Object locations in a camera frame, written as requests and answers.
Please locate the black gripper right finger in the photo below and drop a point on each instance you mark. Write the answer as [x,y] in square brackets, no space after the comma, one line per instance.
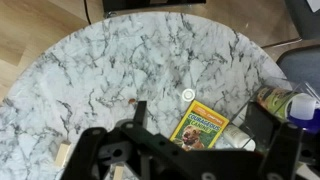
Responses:
[261,125]

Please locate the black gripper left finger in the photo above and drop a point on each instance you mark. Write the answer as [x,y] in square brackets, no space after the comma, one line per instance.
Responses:
[140,113]

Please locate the small wooden block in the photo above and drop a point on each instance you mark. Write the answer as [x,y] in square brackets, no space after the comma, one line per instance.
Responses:
[62,155]
[118,172]

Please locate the small brown crumb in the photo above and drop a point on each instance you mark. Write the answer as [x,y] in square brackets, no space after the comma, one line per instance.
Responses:
[132,100]

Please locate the plain white bottle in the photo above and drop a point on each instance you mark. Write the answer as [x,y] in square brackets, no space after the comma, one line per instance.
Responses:
[236,136]

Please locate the green label jar blue lid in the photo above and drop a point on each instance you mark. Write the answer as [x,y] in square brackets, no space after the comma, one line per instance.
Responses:
[273,100]

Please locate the yellow dog picture book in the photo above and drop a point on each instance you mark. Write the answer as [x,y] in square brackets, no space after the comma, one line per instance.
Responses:
[200,126]

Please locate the grey office chair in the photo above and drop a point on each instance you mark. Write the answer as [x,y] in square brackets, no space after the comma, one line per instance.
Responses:
[300,66]

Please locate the dark grey panel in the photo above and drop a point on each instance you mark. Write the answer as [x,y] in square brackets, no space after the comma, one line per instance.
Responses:
[300,18]

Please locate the white paper sheet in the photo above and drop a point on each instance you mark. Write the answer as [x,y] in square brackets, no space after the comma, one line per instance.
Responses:
[315,4]

